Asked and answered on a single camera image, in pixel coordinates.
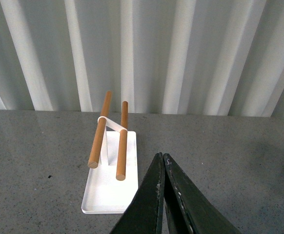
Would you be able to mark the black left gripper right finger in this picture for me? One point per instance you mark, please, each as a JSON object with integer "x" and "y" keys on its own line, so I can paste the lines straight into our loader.
{"x": 188, "y": 211}

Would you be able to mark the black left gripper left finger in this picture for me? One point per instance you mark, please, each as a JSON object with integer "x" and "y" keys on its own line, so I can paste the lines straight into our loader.
{"x": 145, "y": 212}

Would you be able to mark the white towel rack stand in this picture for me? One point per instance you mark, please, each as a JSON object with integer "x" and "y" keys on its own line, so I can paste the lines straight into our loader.
{"x": 113, "y": 169}

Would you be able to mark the white pleated curtain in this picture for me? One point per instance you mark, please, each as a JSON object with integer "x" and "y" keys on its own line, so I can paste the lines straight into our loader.
{"x": 209, "y": 57}

